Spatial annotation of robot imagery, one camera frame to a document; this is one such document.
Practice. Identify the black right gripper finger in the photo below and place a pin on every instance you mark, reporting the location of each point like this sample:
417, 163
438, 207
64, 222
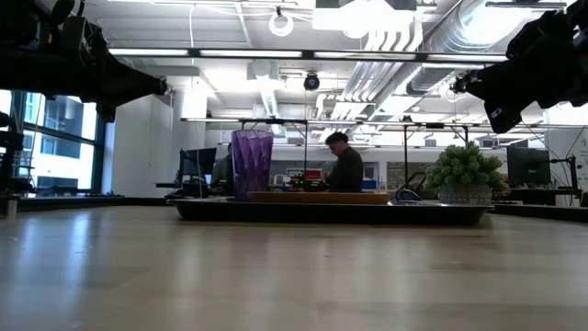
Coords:
503, 101

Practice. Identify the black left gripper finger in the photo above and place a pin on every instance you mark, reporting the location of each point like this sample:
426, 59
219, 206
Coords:
128, 87

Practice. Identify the purple faceted plastic cup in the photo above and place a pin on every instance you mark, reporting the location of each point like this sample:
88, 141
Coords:
252, 165

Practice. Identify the orange plate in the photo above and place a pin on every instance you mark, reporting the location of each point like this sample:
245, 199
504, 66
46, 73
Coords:
317, 197

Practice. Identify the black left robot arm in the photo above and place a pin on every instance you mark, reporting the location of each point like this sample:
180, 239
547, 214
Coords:
18, 64

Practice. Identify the black serving tray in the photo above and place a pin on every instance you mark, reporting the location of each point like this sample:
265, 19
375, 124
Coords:
321, 213

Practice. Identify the black ceiling spotlight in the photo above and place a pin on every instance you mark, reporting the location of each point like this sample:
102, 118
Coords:
457, 85

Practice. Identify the large dark framed window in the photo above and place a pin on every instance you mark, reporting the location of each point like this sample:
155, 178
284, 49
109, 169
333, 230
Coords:
64, 133

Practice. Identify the black computer monitor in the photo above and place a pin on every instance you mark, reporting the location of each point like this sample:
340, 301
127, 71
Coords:
528, 165
198, 162

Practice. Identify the green plant in patterned pot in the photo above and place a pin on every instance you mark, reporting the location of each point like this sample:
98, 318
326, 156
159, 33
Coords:
466, 170

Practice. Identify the long ceiling light bar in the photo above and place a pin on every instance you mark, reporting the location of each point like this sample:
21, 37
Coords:
248, 53

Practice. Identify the person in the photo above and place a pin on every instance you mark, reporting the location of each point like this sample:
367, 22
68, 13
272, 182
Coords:
223, 170
347, 172

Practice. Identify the red sign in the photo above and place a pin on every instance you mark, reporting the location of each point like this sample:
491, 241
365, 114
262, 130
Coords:
313, 174

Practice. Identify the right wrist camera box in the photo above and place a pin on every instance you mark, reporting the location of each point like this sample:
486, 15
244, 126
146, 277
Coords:
542, 37

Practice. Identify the silver ventilation duct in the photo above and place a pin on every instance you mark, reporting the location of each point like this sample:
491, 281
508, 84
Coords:
441, 55

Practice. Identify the black aluminium table frame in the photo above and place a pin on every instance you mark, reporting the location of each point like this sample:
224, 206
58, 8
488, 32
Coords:
92, 201

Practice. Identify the round black ceiling camera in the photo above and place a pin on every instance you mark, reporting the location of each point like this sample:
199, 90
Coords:
311, 82

